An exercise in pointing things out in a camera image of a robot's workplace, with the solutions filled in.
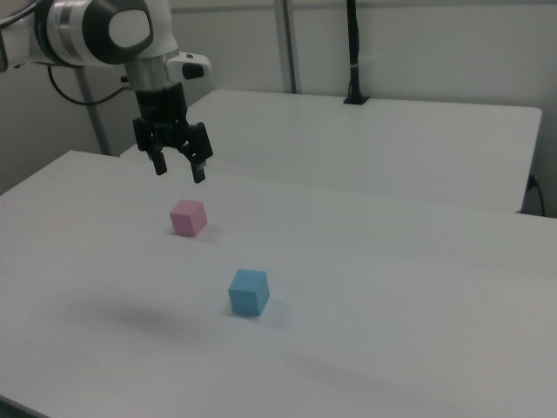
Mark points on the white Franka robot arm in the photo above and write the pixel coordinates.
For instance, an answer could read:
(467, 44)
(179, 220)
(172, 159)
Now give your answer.
(74, 30)

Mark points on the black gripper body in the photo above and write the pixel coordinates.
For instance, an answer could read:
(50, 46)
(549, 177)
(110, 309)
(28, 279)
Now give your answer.
(163, 111)

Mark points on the blue foam cube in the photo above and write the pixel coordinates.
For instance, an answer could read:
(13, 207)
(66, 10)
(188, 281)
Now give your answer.
(248, 292)

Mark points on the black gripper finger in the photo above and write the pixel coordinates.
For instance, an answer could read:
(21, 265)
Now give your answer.
(159, 163)
(198, 161)

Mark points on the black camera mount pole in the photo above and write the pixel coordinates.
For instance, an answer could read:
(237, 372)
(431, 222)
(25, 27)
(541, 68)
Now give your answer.
(354, 52)

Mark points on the pink foam cube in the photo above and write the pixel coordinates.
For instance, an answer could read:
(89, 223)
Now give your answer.
(188, 217)

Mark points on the grey metal frame post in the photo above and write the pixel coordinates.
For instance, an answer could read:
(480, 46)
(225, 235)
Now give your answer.
(287, 45)
(90, 109)

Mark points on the white rear table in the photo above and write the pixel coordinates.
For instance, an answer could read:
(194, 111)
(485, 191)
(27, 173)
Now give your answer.
(370, 143)

